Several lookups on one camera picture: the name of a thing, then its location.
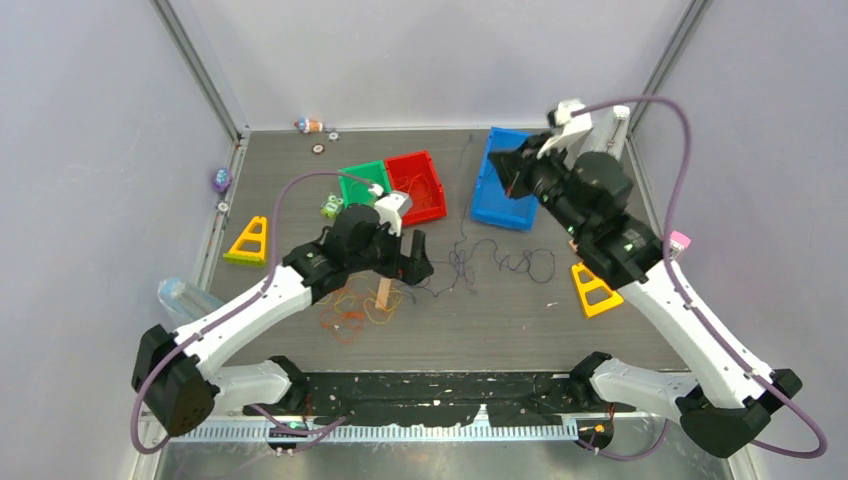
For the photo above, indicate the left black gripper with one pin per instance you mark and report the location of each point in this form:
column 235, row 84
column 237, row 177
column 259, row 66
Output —
column 412, row 268

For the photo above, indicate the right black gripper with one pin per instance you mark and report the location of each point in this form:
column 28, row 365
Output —
column 517, row 166

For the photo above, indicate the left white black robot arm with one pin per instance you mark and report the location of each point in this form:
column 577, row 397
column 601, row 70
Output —
column 183, row 376

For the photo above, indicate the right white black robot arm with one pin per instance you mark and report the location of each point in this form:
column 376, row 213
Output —
column 718, row 405

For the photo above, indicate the small wooden block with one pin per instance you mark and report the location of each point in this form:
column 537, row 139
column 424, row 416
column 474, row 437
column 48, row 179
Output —
column 382, row 295

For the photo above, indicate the blue plastic bin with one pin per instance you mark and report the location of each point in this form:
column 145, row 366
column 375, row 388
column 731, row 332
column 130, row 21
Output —
column 489, row 204

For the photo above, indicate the red plastic bin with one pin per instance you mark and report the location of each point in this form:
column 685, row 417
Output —
column 416, row 175

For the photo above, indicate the white metronome box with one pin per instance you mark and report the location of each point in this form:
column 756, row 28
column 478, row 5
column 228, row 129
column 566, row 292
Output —
column 609, row 132

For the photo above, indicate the green plastic bin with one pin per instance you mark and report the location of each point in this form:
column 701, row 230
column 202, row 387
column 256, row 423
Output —
column 356, row 192

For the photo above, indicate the yellow orange toy piece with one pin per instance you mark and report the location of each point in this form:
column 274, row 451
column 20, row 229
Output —
column 594, row 295

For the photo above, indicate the pink metronome box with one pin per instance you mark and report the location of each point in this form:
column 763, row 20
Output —
column 679, row 242

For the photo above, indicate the small figurine toy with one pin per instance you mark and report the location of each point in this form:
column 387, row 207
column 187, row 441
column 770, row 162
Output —
column 308, row 125

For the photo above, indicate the purple round toy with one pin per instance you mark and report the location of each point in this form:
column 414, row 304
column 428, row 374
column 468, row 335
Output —
column 222, row 180

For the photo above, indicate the clear plastic bottle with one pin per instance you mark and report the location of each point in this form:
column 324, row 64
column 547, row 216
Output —
column 185, row 302

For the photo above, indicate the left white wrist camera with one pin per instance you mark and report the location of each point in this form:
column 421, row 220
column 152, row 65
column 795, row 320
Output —
column 390, row 206

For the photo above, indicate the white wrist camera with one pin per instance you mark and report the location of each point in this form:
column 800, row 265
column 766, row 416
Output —
column 568, row 123
column 390, row 206

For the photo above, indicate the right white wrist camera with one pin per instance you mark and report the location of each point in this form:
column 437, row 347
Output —
column 568, row 123

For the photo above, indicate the yellow triangular toy frame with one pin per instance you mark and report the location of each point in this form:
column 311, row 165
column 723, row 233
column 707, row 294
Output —
column 250, row 247

